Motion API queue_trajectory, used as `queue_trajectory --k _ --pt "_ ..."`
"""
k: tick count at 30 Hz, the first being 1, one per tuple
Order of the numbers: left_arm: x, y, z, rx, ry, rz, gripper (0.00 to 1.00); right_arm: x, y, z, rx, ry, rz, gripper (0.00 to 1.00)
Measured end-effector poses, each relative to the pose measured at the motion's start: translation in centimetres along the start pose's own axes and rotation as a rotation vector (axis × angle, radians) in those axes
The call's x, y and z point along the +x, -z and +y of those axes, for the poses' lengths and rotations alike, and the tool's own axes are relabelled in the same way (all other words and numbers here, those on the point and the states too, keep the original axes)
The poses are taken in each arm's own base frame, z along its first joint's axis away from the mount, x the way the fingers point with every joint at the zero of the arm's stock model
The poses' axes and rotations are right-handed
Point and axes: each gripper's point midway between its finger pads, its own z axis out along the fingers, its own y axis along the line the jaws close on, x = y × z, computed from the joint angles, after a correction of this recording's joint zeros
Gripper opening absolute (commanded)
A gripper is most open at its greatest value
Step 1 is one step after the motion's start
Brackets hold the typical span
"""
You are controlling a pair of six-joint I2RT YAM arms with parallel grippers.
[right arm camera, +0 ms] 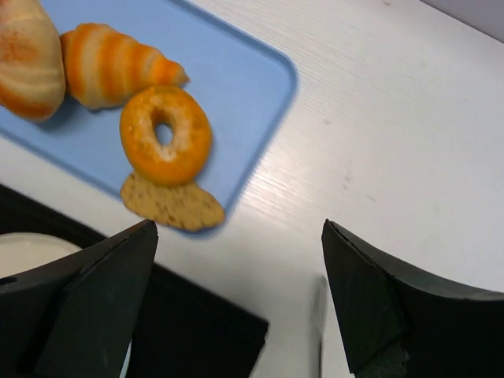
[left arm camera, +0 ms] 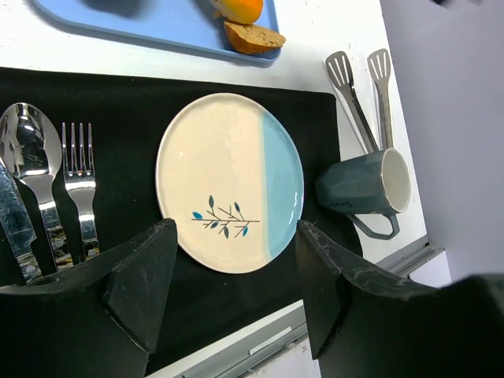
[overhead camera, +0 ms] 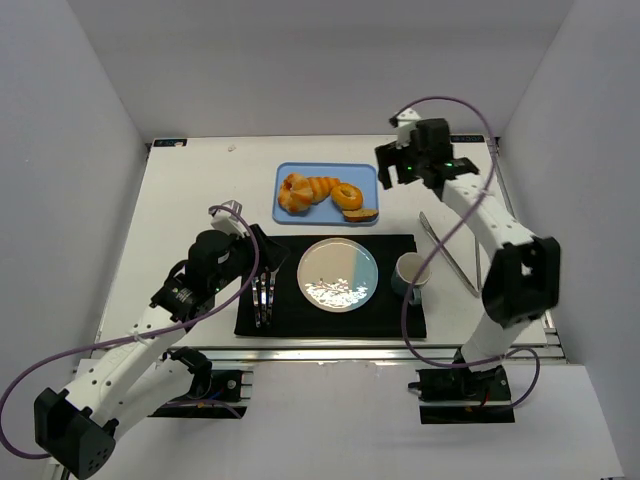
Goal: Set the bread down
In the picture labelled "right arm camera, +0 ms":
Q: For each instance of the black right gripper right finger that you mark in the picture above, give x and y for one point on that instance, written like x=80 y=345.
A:
x=397 y=320

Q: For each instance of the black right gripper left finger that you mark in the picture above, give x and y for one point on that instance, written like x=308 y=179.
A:
x=123 y=289

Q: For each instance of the brown bread slice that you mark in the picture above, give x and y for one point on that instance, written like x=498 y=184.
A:
x=186 y=207

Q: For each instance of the white round plate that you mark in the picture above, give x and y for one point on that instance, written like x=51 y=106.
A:
x=27 y=254

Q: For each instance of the black placemat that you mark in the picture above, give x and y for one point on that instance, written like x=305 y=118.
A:
x=182 y=329

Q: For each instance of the large striped croissant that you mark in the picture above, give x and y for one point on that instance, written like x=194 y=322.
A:
x=33 y=82

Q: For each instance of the small striped croissant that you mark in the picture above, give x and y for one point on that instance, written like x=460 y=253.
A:
x=105 y=67

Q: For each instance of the blue rectangular tray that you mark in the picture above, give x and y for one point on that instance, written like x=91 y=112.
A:
x=244 y=86

